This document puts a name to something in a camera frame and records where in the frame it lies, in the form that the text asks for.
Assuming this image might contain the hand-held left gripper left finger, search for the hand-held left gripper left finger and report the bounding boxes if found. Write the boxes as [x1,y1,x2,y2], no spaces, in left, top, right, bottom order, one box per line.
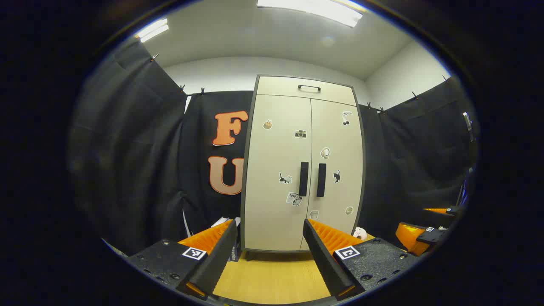
[127,219,238,300]

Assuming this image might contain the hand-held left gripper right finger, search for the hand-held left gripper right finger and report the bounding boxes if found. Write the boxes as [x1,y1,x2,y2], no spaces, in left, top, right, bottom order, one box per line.
[303,218,421,301]

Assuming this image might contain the white double-door shoe cabinet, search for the white double-door shoe cabinet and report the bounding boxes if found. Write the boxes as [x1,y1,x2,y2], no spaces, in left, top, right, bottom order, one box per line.
[240,75,366,261]

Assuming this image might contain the black door handle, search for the black door handle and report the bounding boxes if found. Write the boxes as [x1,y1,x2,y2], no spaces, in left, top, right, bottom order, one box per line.
[299,161,309,197]
[316,163,327,197]

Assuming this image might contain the white shoe cabinet door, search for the white shoe cabinet door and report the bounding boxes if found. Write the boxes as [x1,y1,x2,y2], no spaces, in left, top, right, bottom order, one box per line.
[301,99,363,251]
[244,94,313,251]

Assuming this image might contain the white cabinet drawer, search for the white cabinet drawer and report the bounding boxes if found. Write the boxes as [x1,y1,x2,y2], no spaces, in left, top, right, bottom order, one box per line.
[256,76,357,107]

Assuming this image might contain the black backdrop cloth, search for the black backdrop cloth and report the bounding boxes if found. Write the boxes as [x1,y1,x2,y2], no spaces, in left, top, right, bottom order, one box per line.
[68,38,479,255]

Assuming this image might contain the ceiling light panel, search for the ceiling light panel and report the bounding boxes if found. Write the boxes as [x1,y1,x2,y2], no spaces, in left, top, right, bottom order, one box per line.
[256,0,364,28]
[136,18,170,43]

